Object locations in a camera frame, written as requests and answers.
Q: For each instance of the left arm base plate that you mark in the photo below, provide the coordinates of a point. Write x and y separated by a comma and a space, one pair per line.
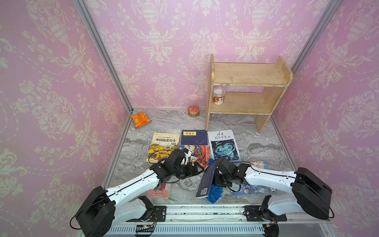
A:
157, 213

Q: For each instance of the blue cloth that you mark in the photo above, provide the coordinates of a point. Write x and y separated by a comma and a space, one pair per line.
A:
215, 192

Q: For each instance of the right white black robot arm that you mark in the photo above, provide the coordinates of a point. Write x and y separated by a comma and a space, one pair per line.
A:
303, 191

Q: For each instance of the right aluminium corner post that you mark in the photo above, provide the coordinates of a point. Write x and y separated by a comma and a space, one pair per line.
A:
297, 35

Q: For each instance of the white science magazine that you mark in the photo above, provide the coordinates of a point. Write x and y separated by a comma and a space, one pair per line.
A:
223, 145

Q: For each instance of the navy Guiguzi book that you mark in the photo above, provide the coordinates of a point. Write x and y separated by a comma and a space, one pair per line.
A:
205, 183

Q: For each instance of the orange snack bag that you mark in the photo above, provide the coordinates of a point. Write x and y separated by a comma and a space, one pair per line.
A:
140, 119

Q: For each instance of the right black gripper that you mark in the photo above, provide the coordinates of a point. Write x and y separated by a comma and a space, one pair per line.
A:
215, 178

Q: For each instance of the colourful sunflower magazine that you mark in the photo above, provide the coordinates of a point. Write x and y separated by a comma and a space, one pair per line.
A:
242, 190

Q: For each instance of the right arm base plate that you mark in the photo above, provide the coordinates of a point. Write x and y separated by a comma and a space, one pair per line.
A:
253, 213

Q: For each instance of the wooden two-tier shelf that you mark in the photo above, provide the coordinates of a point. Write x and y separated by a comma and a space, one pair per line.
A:
251, 89

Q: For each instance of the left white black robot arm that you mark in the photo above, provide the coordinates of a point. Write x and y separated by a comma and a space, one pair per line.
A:
105, 208

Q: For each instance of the red manga comic book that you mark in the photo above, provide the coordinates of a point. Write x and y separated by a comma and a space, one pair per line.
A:
196, 154

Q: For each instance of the white red cup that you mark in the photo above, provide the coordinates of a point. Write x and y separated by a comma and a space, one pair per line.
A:
218, 95

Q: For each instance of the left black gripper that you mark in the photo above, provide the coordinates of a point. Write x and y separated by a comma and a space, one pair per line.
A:
191, 172

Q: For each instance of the left aluminium corner post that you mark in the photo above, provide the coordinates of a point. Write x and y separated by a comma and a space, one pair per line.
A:
100, 46

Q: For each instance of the aluminium front rail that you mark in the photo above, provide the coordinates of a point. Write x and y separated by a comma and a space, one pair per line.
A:
221, 221

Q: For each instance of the yellow history picture book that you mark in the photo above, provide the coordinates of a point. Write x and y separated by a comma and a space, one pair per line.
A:
161, 146

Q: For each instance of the Hamlet purple red book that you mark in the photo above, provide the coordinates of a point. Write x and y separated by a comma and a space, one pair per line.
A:
162, 191

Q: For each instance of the aluminium corner post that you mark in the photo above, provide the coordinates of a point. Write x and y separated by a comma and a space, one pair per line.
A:
100, 46
297, 35

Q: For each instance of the dark blue book yellow label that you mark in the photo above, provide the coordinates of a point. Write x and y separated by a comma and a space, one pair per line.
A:
194, 137

